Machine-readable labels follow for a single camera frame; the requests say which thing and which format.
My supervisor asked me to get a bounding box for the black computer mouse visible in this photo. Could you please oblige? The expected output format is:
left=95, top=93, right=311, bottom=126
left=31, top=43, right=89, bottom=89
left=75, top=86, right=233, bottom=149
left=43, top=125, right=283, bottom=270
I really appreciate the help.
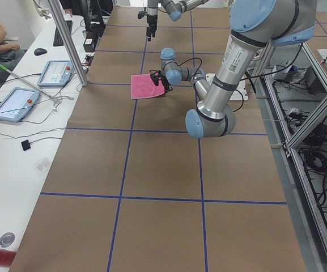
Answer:
left=34, top=48, right=47, bottom=56

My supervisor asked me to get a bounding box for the near teach pendant tablet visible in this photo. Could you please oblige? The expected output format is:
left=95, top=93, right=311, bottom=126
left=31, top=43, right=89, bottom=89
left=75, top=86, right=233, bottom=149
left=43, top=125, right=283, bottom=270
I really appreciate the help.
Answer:
left=0, top=87, right=41, bottom=122

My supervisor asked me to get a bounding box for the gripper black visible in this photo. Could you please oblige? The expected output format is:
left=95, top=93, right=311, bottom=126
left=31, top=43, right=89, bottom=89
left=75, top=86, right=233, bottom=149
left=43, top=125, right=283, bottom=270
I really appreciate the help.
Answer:
left=158, top=75, right=173, bottom=92
left=146, top=15, right=158, bottom=41

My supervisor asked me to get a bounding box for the reacher grabber stick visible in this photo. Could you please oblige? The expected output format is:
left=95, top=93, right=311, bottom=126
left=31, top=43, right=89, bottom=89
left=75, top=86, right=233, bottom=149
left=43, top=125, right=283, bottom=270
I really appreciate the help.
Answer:
left=0, top=64, right=75, bottom=109

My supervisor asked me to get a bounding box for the teach pendant tablet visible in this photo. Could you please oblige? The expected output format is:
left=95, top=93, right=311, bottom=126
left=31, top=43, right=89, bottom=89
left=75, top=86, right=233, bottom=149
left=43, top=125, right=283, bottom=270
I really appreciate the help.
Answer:
left=37, top=60, right=74, bottom=88
left=0, top=87, right=41, bottom=122

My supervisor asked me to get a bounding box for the black keyboard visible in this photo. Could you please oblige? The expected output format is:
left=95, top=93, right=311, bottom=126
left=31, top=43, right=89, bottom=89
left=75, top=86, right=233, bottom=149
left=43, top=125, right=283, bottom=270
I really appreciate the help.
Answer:
left=52, top=20, right=73, bottom=47

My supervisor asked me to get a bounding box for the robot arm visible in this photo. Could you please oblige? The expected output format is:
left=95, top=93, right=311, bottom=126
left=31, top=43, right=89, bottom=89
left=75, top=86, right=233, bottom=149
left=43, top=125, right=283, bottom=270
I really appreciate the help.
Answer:
left=160, top=0, right=317, bottom=139
left=141, top=0, right=207, bottom=41

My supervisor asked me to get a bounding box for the far teach pendant tablet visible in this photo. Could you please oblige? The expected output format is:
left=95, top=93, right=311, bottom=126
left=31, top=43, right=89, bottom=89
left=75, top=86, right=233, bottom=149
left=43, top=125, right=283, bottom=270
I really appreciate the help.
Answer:
left=37, top=60, right=74, bottom=88

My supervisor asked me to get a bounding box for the round grey metal disc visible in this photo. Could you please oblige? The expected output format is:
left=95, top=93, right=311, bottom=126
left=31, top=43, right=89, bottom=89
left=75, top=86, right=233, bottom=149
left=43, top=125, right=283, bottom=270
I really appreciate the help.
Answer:
left=0, top=232, right=15, bottom=248

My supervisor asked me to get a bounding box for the small black square device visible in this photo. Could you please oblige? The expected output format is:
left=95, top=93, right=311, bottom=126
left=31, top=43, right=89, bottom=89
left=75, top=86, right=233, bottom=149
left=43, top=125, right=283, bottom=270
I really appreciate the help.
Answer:
left=21, top=139, right=31, bottom=151

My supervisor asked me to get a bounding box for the aluminium frame post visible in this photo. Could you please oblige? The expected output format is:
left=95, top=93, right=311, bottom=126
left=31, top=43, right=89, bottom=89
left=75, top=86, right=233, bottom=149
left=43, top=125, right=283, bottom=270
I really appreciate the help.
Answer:
left=47, top=0, right=88, bottom=87

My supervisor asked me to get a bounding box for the pink and grey towel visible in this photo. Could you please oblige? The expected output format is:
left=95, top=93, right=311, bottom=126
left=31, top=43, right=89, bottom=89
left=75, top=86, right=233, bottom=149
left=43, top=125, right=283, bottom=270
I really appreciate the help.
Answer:
left=130, top=74, right=165, bottom=99

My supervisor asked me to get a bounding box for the small black box white label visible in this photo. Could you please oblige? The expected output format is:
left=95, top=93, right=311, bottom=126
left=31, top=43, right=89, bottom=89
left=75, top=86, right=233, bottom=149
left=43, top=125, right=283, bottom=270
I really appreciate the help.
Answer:
left=83, top=31, right=99, bottom=53

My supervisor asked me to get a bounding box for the aluminium frame rack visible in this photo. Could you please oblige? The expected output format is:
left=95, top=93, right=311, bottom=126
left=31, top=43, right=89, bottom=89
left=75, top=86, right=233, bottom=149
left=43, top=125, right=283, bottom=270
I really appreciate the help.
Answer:
left=252, top=36, right=327, bottom=271

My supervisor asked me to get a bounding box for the black monitor stand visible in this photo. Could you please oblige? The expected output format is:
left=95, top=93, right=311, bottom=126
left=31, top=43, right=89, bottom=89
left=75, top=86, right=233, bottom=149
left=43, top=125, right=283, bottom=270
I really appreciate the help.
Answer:
left=80, top=0, right=105, bottom=37

